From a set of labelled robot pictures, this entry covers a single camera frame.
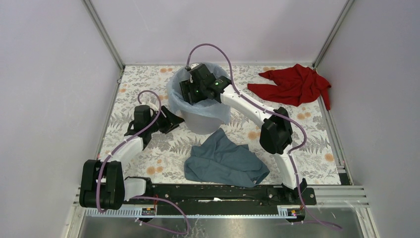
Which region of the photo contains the floral patterned table mat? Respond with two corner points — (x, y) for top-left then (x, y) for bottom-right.
(100, 65), (341, 185)

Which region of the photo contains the light blue plastic trash bag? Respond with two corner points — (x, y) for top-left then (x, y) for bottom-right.
(166, 67), (231, 124)

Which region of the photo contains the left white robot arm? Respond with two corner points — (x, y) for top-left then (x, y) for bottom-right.
(79, 105), (184, 211)

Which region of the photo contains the red cloth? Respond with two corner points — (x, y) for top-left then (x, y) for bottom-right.
(247, 64), (331, 110)

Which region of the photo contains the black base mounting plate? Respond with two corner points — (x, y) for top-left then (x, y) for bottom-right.
(123, 183), (316, 216)

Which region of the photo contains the grey plastic trash bin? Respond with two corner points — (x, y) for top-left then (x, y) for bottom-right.
(181, 111), (222, 135)

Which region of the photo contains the blue-grey cloth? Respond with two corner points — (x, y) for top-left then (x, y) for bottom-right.
(184, 128), (270, 188)

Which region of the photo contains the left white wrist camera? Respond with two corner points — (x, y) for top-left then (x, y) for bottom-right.
(146, 102), (161, 115)

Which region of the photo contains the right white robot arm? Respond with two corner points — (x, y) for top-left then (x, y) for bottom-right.
(180, 63), (307, 204)

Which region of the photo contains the aluminium slotted rail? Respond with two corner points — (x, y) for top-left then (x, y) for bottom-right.
(84, 206), (301, 219)

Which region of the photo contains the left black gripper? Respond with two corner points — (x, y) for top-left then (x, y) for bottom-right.
(146, 105), (184, 133)

